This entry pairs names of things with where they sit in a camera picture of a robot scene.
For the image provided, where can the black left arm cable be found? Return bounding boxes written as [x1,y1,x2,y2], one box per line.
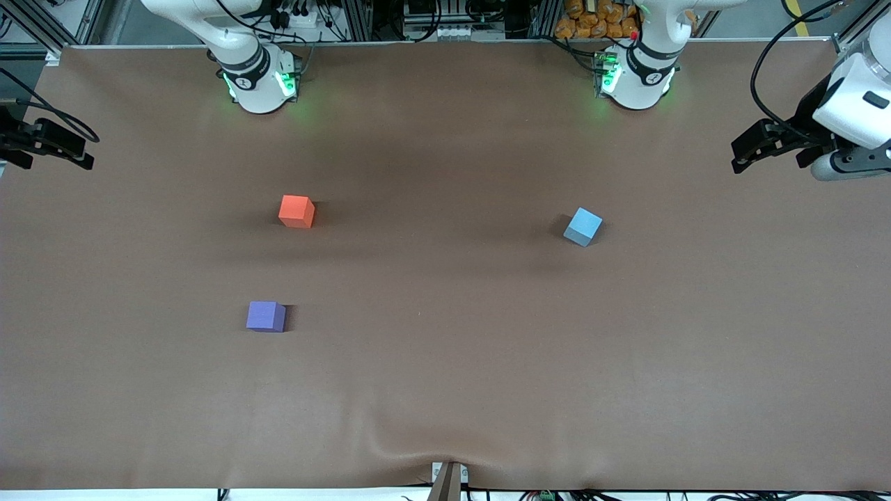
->
[750,0,847,140]

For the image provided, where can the orange snack bag pile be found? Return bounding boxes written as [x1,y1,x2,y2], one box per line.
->
[555,0,640,40]

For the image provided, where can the brown table mat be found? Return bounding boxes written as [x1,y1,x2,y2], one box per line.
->
[0,38,891,492]

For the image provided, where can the purple cube block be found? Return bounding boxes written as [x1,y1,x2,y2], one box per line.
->
[246,301,287,333]

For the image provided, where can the white power strip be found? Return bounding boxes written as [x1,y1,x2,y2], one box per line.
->
[287,6,329,30]

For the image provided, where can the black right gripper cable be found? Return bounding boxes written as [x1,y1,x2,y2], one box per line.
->
[0,67,101,144]

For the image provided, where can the orange cube block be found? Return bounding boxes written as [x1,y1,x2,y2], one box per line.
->
[278,195,316,230]

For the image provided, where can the light blue cube block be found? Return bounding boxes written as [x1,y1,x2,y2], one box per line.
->
[563,207,604,248]

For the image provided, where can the metal table edge clamp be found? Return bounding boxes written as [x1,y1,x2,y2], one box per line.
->
[426,461,470,501]

